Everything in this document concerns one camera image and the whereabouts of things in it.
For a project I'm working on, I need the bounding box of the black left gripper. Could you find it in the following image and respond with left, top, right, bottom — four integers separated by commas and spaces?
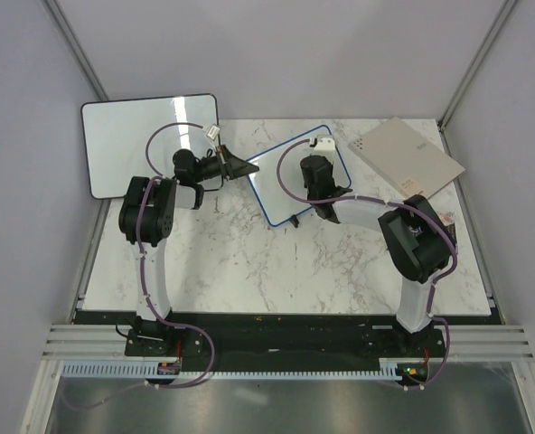
194, 146, 261, 184

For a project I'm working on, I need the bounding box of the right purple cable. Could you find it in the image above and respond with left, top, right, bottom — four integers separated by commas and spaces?
277, 138, 459, 392

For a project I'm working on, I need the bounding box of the beige notebook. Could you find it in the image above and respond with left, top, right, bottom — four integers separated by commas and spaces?
348, 118, 465, 198

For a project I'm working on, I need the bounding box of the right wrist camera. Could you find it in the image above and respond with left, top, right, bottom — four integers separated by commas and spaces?
309, 135, 336, 162

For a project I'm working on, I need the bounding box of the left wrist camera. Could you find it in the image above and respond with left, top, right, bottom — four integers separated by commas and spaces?
205, 125, 221, 142

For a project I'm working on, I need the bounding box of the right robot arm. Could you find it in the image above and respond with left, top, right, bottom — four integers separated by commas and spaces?
300, 156, 456, 356

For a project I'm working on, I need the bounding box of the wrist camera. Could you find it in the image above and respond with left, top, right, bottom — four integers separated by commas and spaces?
205, 125, 221, 142
309, 135, 336, 162

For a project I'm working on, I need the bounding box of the blue-framed small whiteboard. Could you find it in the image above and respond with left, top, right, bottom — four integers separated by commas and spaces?
247, 124, 333, 227

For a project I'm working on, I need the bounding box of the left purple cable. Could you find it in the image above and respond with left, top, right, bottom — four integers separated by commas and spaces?
61, 121, 218, 412

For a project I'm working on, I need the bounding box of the light blue cable duct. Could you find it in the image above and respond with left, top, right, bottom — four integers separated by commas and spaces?
61, 360, 402, 381

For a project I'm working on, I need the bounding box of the dark floral paperback book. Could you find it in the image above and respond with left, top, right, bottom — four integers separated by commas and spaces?
438, 212, 457, 246

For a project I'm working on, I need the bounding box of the purple cable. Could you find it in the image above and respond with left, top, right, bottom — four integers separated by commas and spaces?
277, 138, 459, 392
61, 121, 218, 412

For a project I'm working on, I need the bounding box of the aluminium rail base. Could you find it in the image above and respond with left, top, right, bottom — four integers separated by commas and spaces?
43, 312, 532, 362

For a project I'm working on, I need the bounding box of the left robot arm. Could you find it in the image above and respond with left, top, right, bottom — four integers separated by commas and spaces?
118, 145, 259, 357

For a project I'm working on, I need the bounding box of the large black-framed whiteboard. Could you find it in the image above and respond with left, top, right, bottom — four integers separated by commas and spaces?
80, 94, 219, 199

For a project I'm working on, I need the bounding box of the black whiteboard foot clip left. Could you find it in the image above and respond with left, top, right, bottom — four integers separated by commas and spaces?
290, 215, 299, 228

